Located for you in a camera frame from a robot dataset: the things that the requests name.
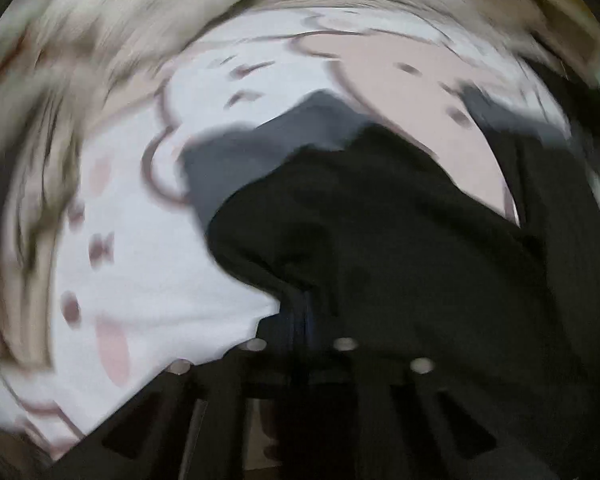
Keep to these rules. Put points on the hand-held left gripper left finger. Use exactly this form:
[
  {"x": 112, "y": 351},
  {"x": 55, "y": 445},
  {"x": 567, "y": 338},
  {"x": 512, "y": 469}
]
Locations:
[{"x": 280, "y": 347}]

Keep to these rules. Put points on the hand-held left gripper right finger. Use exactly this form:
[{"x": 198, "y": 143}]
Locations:
[{"x": 330, "y": 362}]

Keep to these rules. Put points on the black ribbed garment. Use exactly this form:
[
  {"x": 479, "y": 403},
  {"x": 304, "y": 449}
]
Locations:
[{"x": 380, "y": 235}]

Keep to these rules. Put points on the white printed blanket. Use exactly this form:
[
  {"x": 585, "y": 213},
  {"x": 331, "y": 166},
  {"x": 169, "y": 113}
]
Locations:
[{"x": 155, "y": 260}]

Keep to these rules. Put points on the grey garment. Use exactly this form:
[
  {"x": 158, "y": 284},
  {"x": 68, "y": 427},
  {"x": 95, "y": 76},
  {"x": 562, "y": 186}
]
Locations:
[{"x": 260, "y": 160}]

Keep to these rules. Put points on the fluffy beige blanket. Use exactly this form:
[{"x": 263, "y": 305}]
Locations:
[{"x": 130, "y": 10}]

